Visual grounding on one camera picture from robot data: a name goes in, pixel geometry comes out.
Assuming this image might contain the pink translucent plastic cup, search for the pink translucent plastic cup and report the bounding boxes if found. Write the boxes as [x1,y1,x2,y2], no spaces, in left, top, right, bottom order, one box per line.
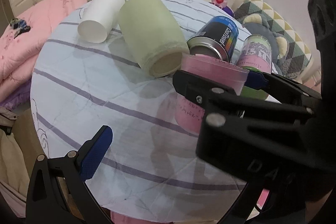
[173,54,249,134]

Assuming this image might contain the pale green felt cup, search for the pale green felt cup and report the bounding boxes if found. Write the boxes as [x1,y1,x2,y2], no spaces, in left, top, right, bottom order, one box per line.
[118,0,189,77]

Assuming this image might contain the white paper cup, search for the white paper cup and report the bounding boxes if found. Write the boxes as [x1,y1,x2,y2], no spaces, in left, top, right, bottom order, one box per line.
[77,0,126,43]

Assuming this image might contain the triangle patterned pillow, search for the triangle patterned pillow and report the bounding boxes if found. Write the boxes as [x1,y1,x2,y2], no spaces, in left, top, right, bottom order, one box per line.
[232,0,314,83]

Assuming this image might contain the beige jacket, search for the beige jacket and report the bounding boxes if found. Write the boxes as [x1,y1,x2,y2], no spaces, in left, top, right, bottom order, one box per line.
[1,107,30,219]

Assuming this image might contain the green lid pink can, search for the green lid pink can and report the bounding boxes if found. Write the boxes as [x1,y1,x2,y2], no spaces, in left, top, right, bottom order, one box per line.
[235,35,278,74]

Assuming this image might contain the blue black can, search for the blue black can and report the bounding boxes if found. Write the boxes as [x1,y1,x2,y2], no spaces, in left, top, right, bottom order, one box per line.
[187,16,239,63]

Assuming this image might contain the pink blanket under table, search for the pink blanket under table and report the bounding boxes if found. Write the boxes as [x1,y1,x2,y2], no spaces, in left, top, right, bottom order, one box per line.
[110,211,148,224]

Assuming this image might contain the grey dinosaur plush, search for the grey dinosaur plush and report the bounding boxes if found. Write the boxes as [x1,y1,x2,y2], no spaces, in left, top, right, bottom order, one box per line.
[242,13,289,76]

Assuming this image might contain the purple pillow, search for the purple pillow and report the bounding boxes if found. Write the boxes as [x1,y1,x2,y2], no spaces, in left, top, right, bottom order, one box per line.
[223,6,234,17]

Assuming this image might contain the pink folded quilt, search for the pink folded quilt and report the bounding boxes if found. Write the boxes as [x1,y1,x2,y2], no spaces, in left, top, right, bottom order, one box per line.
[0,0,87,101]

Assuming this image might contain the dark small toy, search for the dark small toy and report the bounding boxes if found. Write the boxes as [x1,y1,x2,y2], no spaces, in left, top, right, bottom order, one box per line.
[10,18,31,38]

